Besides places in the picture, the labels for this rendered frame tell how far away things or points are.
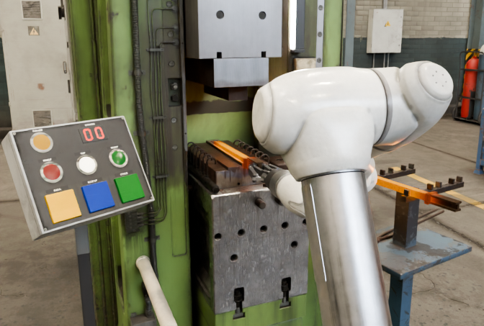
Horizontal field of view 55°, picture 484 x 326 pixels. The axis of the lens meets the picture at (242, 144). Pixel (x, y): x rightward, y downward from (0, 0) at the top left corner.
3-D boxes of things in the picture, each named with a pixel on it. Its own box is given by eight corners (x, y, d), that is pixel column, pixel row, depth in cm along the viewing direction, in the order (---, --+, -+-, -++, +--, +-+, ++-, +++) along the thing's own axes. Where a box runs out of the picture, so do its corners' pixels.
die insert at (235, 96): (247, 99, 170) (247, 83, 168) (228, 101, 167) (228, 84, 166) (220, 91, 197) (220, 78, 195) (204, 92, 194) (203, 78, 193)
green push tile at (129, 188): (145, 196, 135) (137, 172, 136) (123, 203, 130) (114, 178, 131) (142, 198, 136) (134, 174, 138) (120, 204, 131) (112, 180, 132)
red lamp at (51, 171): (62, 180, 121) (60, 164, 120) (42, 182, 119) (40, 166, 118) (61, 177, 123) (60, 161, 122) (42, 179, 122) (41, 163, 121)
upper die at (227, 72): (269, 85, 161) (269, 57, 158) (214, 88, 153) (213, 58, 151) (227, 77, 199) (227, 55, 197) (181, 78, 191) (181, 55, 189)
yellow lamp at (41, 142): (52, 150, 122) (50, 134, 121) (32, 152, 120) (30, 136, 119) (52, 148, 125) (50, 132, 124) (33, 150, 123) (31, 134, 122)
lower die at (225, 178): (268, 183, 168) (268, 160, 166) (216, 189, 161) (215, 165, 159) (228, 157, 206) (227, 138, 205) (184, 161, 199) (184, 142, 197)
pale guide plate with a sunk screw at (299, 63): (315, 101, 183) (316, 57, 179) (294, 103, 179) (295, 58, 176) (312, 101, 185) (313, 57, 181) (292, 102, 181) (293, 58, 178)
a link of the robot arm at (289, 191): (276, 210, 135) (315, 198, 140) (302, 231, 121) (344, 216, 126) (271, 176, 132) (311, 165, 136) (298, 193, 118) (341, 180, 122)
